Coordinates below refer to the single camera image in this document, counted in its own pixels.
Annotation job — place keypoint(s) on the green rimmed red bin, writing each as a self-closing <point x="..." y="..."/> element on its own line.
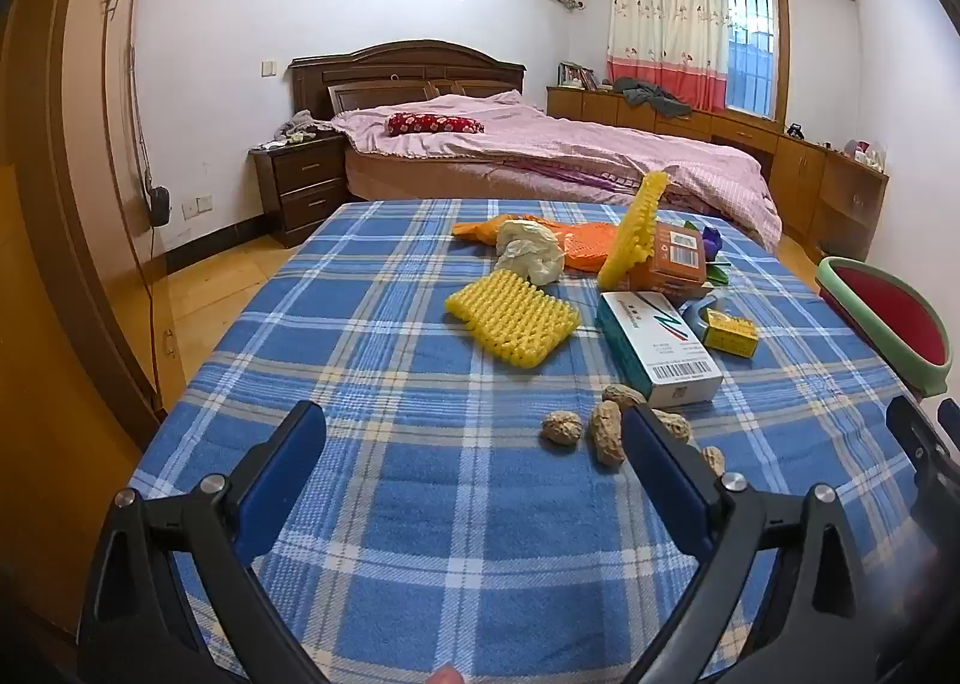
<point x="892" y="324"/>

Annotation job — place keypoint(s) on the red floral pillow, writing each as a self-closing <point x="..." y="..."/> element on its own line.
<point x="435" y="123"/>

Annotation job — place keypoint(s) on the floral curtain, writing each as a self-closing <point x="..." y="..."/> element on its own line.
<point x="664" y="24"/>

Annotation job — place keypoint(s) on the blue plaid blanket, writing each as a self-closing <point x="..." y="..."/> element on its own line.
<point x="420" y="324"/>

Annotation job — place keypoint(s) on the wooden wardrobe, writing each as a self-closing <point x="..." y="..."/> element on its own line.
<point x="67" y="204"/>

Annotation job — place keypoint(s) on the grey clothes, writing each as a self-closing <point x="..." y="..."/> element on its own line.
<point x="649" y="95"/>

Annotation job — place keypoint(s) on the orange cardboard box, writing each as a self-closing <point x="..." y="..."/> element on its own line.
<point x="671" y="264"/>

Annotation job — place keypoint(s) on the walnut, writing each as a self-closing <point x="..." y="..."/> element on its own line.
<point x="562" y="427"/>

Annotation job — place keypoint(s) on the white and green box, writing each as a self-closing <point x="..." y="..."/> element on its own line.
<point x="656" y="346"/>

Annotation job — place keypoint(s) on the wooden bed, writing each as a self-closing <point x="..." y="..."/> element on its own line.
<point x="390" y="73"/>

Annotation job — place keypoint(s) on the dark wooden nightstand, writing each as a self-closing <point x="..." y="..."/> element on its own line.
<point x="304" y="185"/>

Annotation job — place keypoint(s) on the tape roll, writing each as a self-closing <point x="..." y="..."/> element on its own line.
<point x="709" y="305"/>

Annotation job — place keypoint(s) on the small white containers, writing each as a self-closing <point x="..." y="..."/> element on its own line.
<point x="866" y="153"/>

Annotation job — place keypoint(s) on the white paper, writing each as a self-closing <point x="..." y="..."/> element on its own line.
<point x="529" y="253"/>

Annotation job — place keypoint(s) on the small yellow box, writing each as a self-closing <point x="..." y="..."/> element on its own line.
<point x="729" y="334"/>

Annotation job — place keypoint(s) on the wall socket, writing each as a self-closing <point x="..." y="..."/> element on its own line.
<point x="196" y="205"/>

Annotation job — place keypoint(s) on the grey cloth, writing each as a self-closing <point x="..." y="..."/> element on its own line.
<point x="304" y="123"/>

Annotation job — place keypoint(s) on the window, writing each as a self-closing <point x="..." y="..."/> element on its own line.
<point x="754" y="46"/>

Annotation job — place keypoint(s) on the peanut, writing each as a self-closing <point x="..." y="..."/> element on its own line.
<point x="673" y="423"/>
<point x="714" y="460"/>
<point x="607" y="433"/>
<point x="622" y="395"/>

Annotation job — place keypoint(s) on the black hanging bag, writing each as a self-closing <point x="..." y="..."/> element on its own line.
<point x="159" y="205"/>

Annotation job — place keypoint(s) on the row of books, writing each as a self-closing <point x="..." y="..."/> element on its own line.
<point x="577" y="75"/>

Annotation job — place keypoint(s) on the curled yellow foam net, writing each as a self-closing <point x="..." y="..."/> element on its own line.
<point x="634" y="234"/>

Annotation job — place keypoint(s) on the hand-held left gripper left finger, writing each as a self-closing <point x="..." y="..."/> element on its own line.
<point x="281" y="481"/>

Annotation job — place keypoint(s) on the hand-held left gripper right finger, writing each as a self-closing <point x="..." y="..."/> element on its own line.
<point x="667" y="474"/>

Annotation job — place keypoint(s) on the light switch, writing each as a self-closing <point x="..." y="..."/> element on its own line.
<point x="269" y="68"/>

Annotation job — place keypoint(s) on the pink quilt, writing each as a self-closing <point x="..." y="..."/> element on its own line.
<point x="570" y="144"/>

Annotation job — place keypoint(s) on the wooden cabinet desk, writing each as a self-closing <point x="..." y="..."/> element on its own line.
<point x="802" y="166"/>

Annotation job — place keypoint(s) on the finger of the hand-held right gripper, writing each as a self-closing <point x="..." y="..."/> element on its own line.
<point x="911" y="429"/>
<point x="950" y="414"/>

